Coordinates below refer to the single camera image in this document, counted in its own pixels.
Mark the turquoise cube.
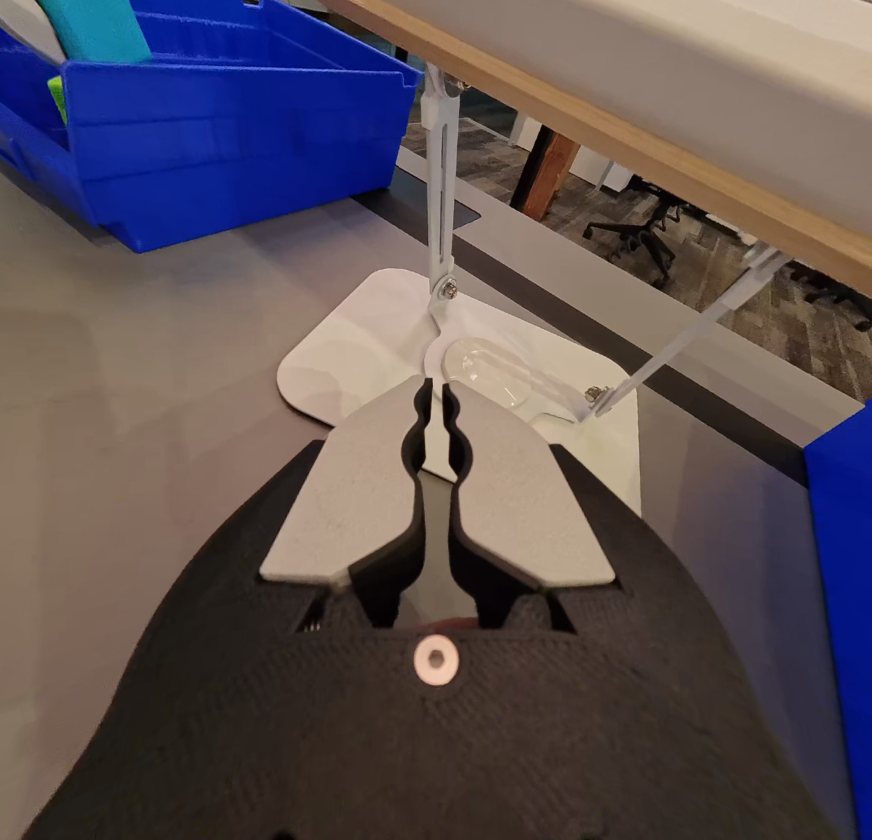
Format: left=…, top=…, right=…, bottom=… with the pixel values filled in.
left=10, top=0, right=152, bottom=63

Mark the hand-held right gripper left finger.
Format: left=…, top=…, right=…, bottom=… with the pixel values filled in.
left=258, top=374, right=435, bottom=630

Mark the grey desk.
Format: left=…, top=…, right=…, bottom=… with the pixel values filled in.
left=0, top=125, right=859, bottom=840

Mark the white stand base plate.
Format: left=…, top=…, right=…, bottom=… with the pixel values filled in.
left=276, top=268, right=643, bottom=514

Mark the wooden stand board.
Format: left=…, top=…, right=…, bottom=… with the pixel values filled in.
left=293, top=0, right=872, bottom=296

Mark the clear plastic dome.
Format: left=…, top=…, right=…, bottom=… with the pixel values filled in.
left=441, top=336, right=580, bottom=419

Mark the white stand leg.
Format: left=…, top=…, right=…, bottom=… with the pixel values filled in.
left=419, top=64, right=459, bottom=303
left=586, top=244, right=794, bottom=422

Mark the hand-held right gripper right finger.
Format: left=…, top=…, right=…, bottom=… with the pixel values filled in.
left=441, top=379, right=619, bottom=630

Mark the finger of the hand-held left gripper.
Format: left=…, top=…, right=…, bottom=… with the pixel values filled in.
left=0, top=0, right=67, bottom=64

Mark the wooden post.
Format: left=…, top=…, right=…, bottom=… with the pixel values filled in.
left=510, top=124, right=581, bottom=221

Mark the blue plastic bin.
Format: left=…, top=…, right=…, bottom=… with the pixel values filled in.
left=804, top=397, right=872, bottom=840
left=0, top=0, right=425, bottom=254

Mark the white paper ledge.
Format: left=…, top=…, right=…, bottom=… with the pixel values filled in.
left=344, top=0, right=872, bottom=238

